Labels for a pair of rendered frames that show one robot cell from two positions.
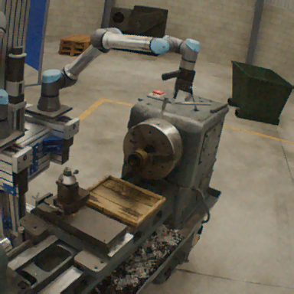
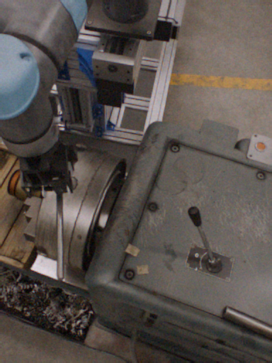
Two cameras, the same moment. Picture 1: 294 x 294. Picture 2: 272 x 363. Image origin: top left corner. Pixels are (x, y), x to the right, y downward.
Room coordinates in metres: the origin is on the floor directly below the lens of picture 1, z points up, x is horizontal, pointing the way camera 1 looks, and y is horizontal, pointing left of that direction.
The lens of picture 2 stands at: (1.91, -0.43, 2.00)
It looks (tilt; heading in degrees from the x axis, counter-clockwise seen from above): 63 degrees down; 80
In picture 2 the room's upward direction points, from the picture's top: 5 degrees clockwise
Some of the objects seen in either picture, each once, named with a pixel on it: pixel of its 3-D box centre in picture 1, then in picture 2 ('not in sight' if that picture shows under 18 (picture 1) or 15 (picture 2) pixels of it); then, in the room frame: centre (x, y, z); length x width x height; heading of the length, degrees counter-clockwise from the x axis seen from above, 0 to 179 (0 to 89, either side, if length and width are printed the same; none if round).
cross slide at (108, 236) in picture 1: (76, 218); not in sight; (1.28, 0.25, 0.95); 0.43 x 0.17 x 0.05; 65
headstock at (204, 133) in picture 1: (178, 132); (226, 252); (2.21, -0.18, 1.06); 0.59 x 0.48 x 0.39; 155
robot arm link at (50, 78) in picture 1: (51, 81); not in sight; (2.02, 0.62, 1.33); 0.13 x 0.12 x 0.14; 155
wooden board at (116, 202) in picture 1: (121, 199); (8, 201); (1.60, 0.09, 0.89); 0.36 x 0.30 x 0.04; 65
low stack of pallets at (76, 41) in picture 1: (80, 44); not in sight; (9.74, 2.26, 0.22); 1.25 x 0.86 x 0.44; 175
